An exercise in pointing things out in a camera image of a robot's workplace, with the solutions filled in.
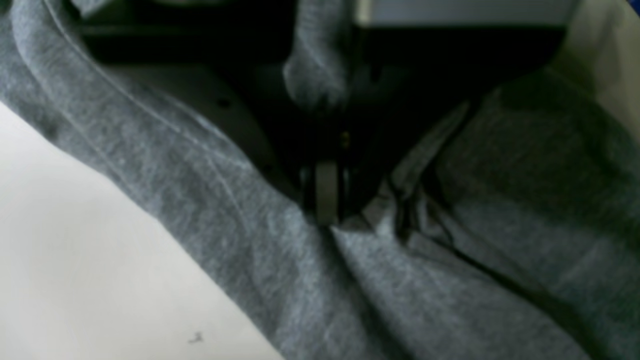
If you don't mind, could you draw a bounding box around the grey T-shirt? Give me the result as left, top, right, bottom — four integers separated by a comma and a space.
1, 0, 639, 360

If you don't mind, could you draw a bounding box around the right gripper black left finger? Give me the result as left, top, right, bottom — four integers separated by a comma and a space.
75, 20, 321, 221

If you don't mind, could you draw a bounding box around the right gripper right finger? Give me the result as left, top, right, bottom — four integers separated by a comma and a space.
338, 25, 567, 220

